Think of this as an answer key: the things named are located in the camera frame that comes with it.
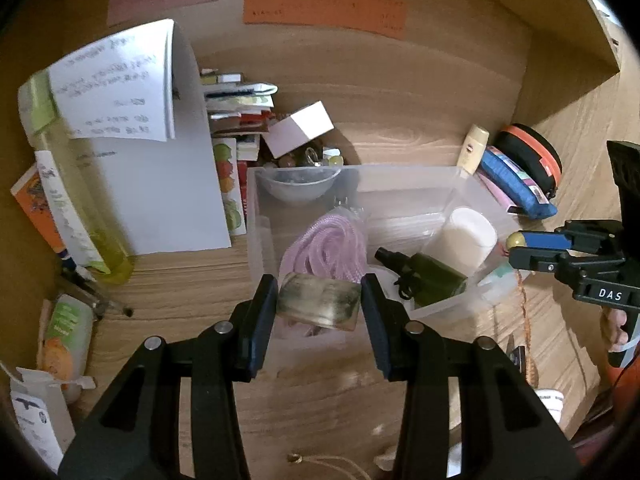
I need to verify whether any green orange tube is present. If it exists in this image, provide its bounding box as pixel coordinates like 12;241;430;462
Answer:
37;292;96;404

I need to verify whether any brown braided cord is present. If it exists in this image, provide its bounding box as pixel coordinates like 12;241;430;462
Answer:
514;269;540;387

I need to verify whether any small cream lotion bottle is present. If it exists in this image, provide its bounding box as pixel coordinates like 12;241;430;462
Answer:
455;123;490;175

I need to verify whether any yellow-green spray bottle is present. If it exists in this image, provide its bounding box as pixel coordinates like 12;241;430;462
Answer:
17;72;135;286

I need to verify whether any small white box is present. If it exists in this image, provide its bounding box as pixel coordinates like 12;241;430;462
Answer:
262;100;335;160

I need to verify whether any clear plastic storage box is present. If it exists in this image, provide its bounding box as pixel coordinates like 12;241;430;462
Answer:
246;164;519;322

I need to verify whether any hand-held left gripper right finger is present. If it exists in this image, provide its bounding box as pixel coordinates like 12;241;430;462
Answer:
360;272;583;480

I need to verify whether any white printed tube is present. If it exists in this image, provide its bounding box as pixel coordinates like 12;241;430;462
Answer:
34;150;109;272

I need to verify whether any pink flat case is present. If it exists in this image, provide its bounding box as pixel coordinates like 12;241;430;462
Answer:
474;170;517;212

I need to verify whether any stack of small books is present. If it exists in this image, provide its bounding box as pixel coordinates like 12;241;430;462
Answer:
199;69;279;237

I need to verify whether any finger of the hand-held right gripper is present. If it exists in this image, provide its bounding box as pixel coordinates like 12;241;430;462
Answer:
508;249;572;273
519;220;627;257

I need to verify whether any translucent amber soap block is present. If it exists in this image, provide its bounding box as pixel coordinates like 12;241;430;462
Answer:
277;271;362;332

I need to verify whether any orange book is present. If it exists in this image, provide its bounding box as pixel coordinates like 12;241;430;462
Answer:
10;164;69;257

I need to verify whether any clear plastic bowl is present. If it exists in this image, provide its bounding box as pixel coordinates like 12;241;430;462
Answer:
258;167;344;206

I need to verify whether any person's right hand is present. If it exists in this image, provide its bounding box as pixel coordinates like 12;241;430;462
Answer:
600;305;633;357

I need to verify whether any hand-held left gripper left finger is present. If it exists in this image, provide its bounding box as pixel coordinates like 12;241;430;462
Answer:
57;274;279;480

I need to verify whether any pink cord bundle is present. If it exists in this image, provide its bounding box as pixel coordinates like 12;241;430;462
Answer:
277;212;369;342

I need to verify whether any white paper folder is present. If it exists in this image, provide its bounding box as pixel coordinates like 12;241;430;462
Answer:
47;18;234;256

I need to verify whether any wooden desktop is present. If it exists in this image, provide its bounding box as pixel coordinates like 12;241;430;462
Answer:
30;170;621;480

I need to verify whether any blue pencil pouch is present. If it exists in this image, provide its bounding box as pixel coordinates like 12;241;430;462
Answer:
477;145;558;220

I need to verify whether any dark green bottle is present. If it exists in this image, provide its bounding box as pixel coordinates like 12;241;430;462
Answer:
374;246;469;310

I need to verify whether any black orange zip case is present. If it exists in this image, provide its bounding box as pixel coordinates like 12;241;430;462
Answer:
493;123;564;201

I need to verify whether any black pen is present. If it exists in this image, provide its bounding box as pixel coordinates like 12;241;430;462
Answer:
59;255;134;319

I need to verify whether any orange paper note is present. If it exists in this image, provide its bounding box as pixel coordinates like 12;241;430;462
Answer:
243;0;407;39

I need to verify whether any white cylindrical candle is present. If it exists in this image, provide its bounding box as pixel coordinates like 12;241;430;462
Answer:
439;207;499;279

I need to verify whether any gold ring with string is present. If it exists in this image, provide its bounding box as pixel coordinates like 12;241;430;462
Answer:
286;452;377;478

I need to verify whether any white labelled carton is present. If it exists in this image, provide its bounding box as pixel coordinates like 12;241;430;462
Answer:
10;367;77;472

